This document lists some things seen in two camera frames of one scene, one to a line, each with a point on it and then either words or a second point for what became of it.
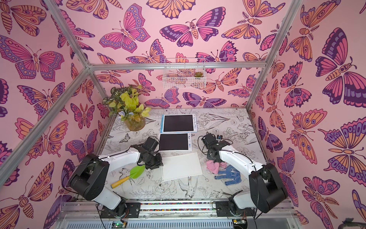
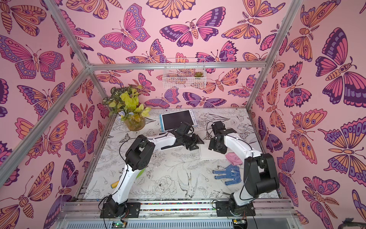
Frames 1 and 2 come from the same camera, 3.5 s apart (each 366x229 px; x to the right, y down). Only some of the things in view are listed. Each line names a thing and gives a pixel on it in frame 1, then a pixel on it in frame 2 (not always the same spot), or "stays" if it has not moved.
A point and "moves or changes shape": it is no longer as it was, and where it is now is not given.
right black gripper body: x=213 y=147 to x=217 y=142
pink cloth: x=214 y=167 moves or changes shape
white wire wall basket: x=187 y=73 stays
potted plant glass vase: x=124 y=103 stays
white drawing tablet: x=180 y=166 moves or changes shape
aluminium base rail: x=175 y=214 stays
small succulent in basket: x=198 y=74 stays
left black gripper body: x=154 y=161 to x=190 y=142
